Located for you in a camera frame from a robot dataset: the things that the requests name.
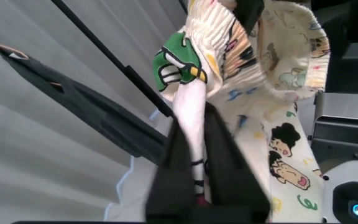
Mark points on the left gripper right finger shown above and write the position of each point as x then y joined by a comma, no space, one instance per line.
232,180

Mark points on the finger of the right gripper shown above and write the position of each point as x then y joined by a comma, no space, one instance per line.
249,11

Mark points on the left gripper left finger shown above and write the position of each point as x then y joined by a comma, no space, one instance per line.
172,186

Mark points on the cream printed garment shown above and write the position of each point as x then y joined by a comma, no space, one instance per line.
259,77

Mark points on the dark grey sleeveless top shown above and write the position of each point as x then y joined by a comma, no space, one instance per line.
89,105

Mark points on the pink clothes hanger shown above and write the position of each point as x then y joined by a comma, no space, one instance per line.
11,49

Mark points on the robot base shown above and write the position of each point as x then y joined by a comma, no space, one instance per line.
343,140

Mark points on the black clothes rack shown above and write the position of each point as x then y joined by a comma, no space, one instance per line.
104,46

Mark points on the white curtain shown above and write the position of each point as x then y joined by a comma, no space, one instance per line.
26,140

